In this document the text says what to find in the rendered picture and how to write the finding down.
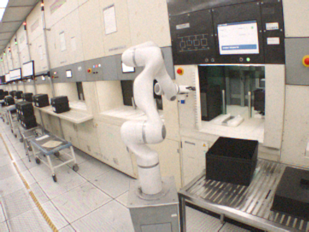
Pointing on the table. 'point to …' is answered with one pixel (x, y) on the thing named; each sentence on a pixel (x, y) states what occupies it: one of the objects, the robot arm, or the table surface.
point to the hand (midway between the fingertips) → (190, 90)
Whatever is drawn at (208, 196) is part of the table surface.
